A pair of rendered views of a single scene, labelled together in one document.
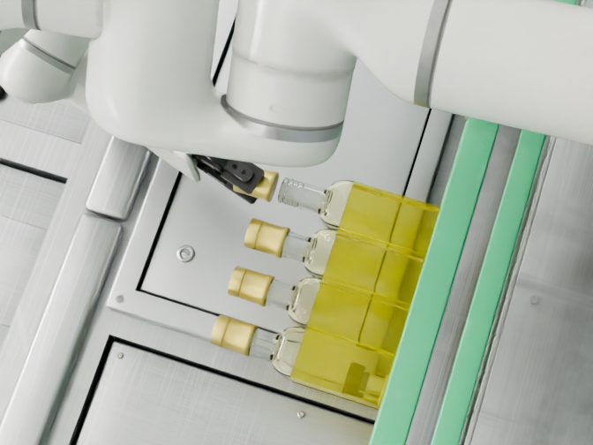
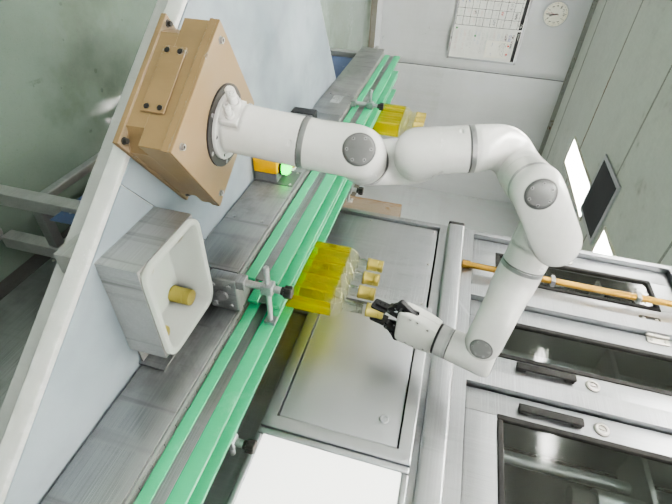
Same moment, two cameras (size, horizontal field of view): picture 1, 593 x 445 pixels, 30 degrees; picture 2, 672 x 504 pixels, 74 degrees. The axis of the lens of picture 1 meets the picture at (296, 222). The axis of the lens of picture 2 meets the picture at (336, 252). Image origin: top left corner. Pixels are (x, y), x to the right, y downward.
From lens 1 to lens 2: 117 cm
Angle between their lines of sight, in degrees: 65
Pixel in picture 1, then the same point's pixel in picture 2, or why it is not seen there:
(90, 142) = (462, 380)
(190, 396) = (390, 292)
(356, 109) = (327, 389)
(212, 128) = (389, 142)
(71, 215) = not seen: hidden behind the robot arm
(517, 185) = (261, 258)
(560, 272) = (250, 228)
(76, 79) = not seen: hidden behind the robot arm
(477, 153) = (277, 268)
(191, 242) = not seen: hidden behind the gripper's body
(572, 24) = (256, 113)
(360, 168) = (325, 362)
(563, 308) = (251, 219)
